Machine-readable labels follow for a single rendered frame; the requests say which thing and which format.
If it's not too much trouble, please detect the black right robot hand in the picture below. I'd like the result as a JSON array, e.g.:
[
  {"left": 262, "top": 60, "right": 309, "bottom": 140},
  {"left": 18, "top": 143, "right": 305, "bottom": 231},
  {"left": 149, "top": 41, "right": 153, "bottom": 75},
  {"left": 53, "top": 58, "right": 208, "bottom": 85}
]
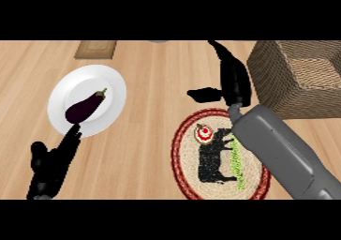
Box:
[{"left": 185, "top": 40, "right": 253, "bottom": 109}]

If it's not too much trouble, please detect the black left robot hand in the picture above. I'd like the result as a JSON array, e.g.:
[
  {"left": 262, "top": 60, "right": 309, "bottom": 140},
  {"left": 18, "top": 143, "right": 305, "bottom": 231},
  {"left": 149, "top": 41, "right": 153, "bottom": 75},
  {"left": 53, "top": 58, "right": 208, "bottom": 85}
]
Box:
[{"left": 25, "top": 123, "right": 82, "bottom": 201}]

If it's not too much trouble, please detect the brown wicker basket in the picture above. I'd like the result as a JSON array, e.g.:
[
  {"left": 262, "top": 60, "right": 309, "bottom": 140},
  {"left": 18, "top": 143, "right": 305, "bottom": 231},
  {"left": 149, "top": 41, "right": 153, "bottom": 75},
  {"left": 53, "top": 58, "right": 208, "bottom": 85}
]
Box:
[{"left": 244, "top": 40, "right": 341, "bottom": 120}]

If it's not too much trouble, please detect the red and white cupcake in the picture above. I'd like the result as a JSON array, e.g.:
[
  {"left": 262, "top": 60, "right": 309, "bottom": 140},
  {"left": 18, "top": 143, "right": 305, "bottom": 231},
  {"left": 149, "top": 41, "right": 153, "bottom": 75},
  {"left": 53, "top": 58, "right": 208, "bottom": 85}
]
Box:
[{"left": 193, "top": 123, "right": 213, "bottom": 144}]

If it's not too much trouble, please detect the round woven placemat red rim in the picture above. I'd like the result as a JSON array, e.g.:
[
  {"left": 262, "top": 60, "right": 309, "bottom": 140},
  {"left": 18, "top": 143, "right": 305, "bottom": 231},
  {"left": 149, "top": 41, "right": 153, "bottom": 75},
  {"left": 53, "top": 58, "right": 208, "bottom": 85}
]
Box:
[{"left": 169, "top": 108, "right": 272, "bottom": 201}]

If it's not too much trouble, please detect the dark purple eggplant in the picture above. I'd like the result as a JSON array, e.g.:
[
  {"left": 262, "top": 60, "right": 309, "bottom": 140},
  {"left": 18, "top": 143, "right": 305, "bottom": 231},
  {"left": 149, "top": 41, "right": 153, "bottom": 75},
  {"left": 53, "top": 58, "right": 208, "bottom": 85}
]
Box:
[{"left": 63, "top": 87, "right": 107, "bottom": 125}]

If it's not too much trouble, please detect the white round plate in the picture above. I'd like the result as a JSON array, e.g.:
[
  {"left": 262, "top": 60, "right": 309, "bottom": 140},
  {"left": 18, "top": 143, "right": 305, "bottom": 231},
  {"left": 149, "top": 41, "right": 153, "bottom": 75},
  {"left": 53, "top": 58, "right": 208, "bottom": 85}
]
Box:
[{"left": 46, "top": 64, "right": 128, "bottom": 139}]

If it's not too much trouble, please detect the brown wooden block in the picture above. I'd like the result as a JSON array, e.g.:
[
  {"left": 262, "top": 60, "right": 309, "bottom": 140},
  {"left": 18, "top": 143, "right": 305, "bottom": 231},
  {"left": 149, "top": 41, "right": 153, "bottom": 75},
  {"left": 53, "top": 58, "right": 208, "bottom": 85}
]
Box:
[{"left": 73, "top": 40, "right": 118, "bottom": 60}]

